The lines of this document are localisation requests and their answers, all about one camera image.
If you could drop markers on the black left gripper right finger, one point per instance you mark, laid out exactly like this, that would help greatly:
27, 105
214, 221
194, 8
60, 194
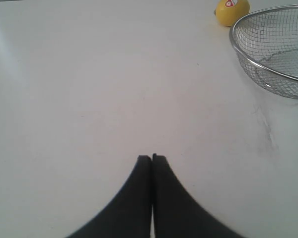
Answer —
176, 214

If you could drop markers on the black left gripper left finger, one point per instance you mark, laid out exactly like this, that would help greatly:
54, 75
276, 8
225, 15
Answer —
128, 214

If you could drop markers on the yellow lemon with sticker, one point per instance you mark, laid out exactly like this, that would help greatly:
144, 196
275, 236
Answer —
228, 12

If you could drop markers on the oval steel mesh basket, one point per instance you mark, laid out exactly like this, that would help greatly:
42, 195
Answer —
266, 45

